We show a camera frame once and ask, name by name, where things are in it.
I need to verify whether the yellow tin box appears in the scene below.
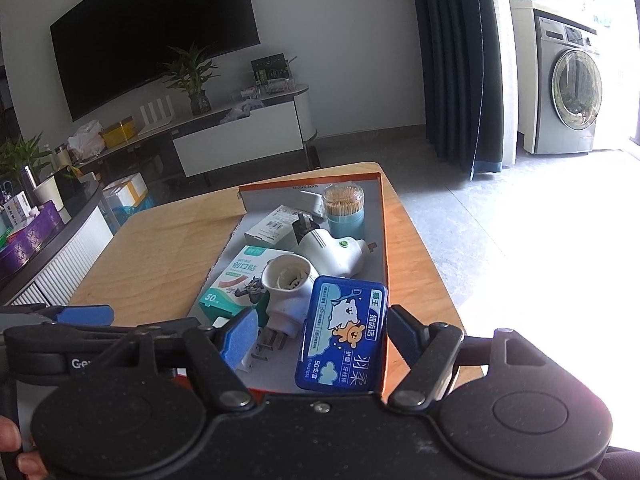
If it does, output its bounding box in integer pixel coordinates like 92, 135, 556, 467
100, 117, 137, 148

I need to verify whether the black television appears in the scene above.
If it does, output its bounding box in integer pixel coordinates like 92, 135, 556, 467
50, 0, 262, 122

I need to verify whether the blue plastic bag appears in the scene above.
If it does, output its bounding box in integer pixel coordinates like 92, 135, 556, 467
107, 197, 156, 233

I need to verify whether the white blue medicine box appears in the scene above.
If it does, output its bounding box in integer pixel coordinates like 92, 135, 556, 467
2, 192, 31, 226

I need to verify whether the silver washing machine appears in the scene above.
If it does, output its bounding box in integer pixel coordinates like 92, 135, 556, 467
510, 0, 603, 156

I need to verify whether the white and dark TV cabinet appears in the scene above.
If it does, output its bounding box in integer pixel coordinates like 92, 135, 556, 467
75, 84, 318, 186

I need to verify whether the white paper cup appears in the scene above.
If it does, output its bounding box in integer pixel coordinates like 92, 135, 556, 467
32, 176, 66, 212

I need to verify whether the purple patterned box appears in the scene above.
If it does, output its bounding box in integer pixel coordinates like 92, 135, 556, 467
0, 201, 66, 281

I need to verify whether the grey plastic bag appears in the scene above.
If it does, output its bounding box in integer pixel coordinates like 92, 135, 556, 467
220, 100, 265, 123

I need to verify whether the black box with green print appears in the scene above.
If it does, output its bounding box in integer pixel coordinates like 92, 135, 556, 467
251, 52, 292, 86

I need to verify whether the clear plastic organiser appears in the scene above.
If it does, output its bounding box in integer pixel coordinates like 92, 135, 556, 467
235, 77, 296, 103

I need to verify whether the small white carton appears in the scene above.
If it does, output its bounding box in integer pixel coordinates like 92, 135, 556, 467
245, 204, 301, 248

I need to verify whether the orange-rimmed cardboard tray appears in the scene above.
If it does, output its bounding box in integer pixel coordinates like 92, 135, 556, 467
187, 171, 388, 396

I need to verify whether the bamboo plant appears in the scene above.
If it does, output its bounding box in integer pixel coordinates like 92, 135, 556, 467
0, 132, 53, 186

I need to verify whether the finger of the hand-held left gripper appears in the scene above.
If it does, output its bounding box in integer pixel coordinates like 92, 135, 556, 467
4, 317, 201, 356
0, 304, 115, 328

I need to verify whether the round table with ribbed side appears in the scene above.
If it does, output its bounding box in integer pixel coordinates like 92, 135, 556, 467
0, 175, 115, 311

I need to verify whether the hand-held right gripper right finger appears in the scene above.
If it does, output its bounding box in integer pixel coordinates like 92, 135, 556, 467
387, 304, 555, 408

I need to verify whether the black charger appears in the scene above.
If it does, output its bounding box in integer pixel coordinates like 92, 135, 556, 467
291, 211, 317, 246

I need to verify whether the white plug-in mosquito repeller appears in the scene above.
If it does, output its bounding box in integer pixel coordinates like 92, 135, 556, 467
295, 227, 378, 278
255, 254, 321, 363

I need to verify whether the dark blue curtain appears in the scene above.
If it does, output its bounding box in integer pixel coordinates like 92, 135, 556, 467
407, 0, 506, 183

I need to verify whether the white router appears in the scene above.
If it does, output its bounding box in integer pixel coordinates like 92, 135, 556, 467
137, 100, 176, 136

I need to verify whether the teal white bandage box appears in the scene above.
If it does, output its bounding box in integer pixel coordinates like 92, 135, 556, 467
198, 245, 296, 322

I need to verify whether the white plastic bag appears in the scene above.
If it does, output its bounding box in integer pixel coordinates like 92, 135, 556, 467
67, 120, 106, 161

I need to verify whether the person's left hand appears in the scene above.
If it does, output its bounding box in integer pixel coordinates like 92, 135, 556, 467
0, 416, 48, 480

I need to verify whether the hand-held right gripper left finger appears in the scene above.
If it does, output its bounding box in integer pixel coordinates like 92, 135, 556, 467
102, 307, 261, 413

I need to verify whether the yellow white cardboard box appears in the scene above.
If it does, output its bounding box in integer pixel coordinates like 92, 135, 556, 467
102, 172, 148, 211

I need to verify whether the small white charger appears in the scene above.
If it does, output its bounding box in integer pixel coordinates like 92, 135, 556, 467
295, 194, 326, 218

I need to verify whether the blue floss pick box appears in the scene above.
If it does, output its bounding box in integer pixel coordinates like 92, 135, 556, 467
294, 275, 390, 392

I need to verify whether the stainless steel bottle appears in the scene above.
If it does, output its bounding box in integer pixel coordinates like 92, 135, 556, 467
20, 164, 41, 206

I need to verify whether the green plant in dark vase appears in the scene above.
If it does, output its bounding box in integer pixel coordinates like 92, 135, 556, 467
159, 42, 221, 116

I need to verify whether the light blue toothpick jar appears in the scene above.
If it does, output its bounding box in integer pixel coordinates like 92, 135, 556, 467
321, 184, 367, 238

